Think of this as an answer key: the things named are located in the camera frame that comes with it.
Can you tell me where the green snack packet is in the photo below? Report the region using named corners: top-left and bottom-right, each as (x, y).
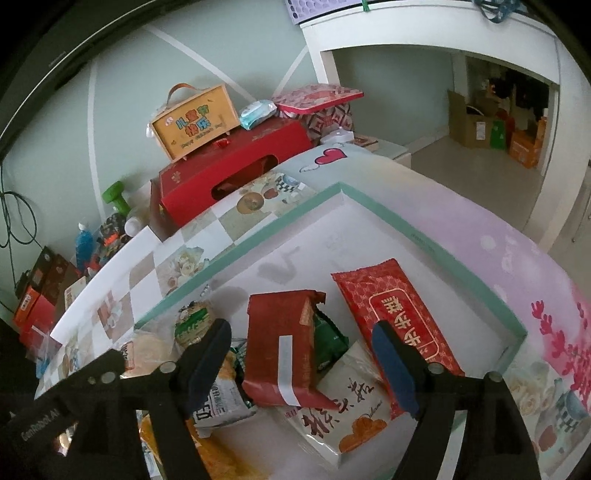
top-left (311, 309), bottom-right (351, 374)

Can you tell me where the printed card box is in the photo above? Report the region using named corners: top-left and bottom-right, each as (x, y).
top-left (64, 276), bottom-right (88, 315)

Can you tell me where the toy brick pile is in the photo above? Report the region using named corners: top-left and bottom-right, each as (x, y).
top-left (92, 215), bottom-right (127, 273)

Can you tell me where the black television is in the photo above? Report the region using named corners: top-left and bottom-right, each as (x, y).
top-left (0, 0), bottom-right (153, 153)

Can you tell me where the dark red snack packet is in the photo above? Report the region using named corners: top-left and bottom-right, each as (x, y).
top-left (241, 290), bottom-right (328, 408)

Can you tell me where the stack of red orange boxes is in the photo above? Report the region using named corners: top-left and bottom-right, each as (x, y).
top-left (21, 254), bottom-right (81, 352)

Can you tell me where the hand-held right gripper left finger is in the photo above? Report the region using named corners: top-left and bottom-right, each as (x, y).
top-left (69, 318), bottom-right (232, 480)

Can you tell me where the white shelf unit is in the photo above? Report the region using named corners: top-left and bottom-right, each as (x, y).
top-left (300, 0), bottom-right (578, 250)

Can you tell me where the red patterned packet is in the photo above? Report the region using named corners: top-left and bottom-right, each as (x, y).
top-left (331, 258), bottom-right (466, 420)

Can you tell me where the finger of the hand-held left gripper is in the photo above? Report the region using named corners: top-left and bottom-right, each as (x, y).
top-left (58, 349), bottom-right (127, 398)

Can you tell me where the blue liquid bottle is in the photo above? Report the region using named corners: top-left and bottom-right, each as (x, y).
top-left (75, 223), bottom-right (95, 273)

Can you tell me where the yellow biscuit pack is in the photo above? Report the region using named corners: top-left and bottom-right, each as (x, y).
top-left (139, 415), bottom-right (259, 480)

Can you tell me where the brown cardboard box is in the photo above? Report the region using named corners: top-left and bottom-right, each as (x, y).
top-left (447, 90), bottom-right (499, 148)

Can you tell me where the white side table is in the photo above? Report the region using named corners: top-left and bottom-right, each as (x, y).
top-left (369, 138), bottom-right (413, 171)

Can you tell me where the purple perforated basket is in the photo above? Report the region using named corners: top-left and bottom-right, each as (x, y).
top-left (285, 0), bottom-right (365, 26)

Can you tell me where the blue wipes packet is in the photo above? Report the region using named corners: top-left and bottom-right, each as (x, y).
top-left (238, 99), bottom-right (278, 131)

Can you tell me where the green dumbbell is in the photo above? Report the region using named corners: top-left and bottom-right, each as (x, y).
top-left (102, 181), bottom-right (127, 214)

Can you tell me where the black looped cable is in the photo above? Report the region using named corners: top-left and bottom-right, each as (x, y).
top-left (0, 189), bottom-right (42, 245)

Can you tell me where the pink floral tablecloth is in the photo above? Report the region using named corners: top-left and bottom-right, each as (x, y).
top-left (281, 141), bottom-right (591, 402)

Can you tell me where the white calligraphy snack packet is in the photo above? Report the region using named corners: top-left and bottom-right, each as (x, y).
top-left (272, 342), bottom-right (393, 469)

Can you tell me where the orange handled gift box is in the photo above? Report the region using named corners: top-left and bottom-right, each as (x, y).
top-left (148, 83), bottom-right (242, 162)

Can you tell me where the clear plastic container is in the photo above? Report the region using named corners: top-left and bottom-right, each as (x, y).
top-left (25, 332), bottom-right (63, 370)

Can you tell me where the pink patterned gift box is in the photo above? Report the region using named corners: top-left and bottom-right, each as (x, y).
top-left (271, 83), bottom-right (365, 139)

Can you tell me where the orange carton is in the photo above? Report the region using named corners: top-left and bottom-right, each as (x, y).
top-left (508, 117), bottom-right (548, 169)

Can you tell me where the green paper bag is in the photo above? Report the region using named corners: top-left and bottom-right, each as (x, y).
top-left (490, 117), bottom-right (509, 151)

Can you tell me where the orange flat box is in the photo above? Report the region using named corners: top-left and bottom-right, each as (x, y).
top-left (13, 247), bottom-right (55, 324)

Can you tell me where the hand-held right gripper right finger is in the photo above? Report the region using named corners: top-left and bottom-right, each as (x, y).
top-left (372, 320), bottom-right (541, 480)

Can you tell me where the small green cartoon packet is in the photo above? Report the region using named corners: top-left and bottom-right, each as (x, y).
top-left (174, 300), bottom-right (218, 349)

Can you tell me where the mint green box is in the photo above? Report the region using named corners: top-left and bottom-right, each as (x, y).
top-left (131, 181), bottom-right (528, 480)

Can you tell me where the white and green packet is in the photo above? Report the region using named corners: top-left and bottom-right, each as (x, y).
top-left (191, 342), bottom-right (259, 439)

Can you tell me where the red gift box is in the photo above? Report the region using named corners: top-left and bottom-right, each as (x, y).
top-left (150, 119), bottom-right (311, 241)

